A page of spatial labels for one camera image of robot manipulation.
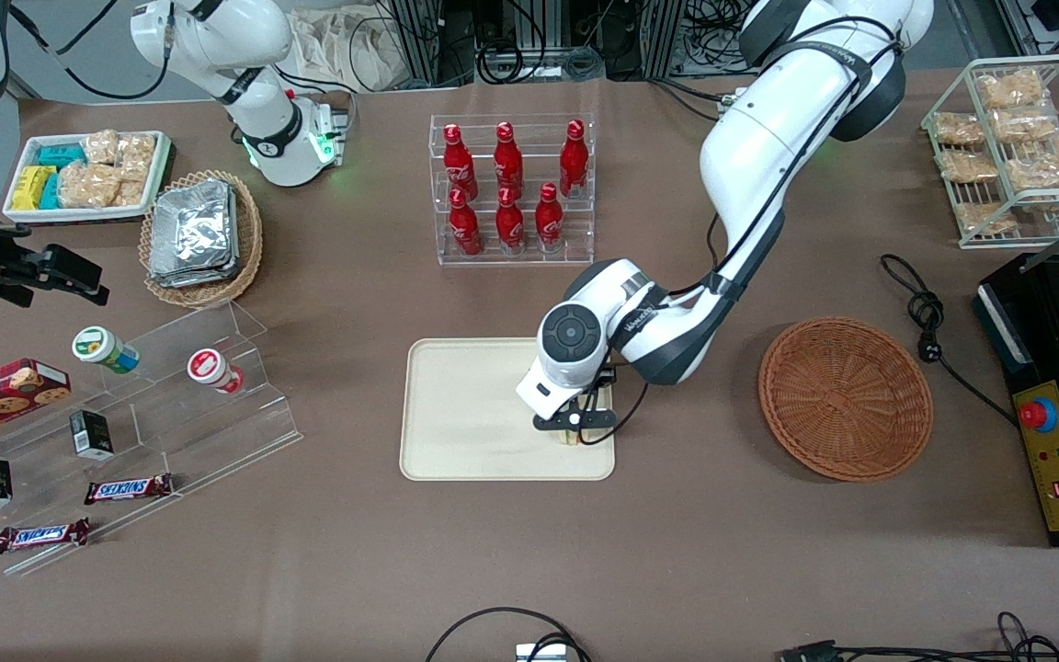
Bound white rectangular snack tray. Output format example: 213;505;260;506
2;130;173;225

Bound cream plastic tray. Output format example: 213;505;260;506
399;337;617;483

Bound oval light wicker basket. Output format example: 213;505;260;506
138;168;265;309

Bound round brown wicker basket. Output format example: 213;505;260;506
758;317;935;483

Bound green lid yogurt cup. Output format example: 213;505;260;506
71;325;141;375

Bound yellow snack packet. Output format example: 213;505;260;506
12;165;55;211

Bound silver foil packet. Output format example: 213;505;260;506
148;184;240;290
151;178;234;277

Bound red lid yogurt cup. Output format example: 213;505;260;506
186;348;246;395

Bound clear acrylic step display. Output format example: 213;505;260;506
0;299;304;577

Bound clear acrylic bottle rack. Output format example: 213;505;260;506
428;113;597;268

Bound brown Snickers bar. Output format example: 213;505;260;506
83;473;175;507
0;518;92;555

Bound red cola bottle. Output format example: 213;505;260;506
493;120;525;196
495;186;527;255
558;119;590;200
448;188;484;257
442;123;479;200
534;181;565;252

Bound beige cloth bag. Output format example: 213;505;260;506
289;7;413;94

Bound bagged fried snack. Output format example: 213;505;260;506
1006;136;1059;192
974;68;1047;111
931;111;987;148
953;200;1019;234
936;149;1001;185
988;107;1059;143

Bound black looped cable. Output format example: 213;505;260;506
425;606;593;662

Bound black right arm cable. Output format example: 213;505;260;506
7;0;174;102

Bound black cable connector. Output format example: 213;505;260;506
774;640;839;662

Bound coiled black background cables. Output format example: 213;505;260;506
476;37;606;86

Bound aluminium profile frame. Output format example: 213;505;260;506
388;0;447;89

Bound white wire rack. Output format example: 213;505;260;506
920;54;1059;251

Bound thin black cable bundle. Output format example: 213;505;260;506
824;611;1059;662

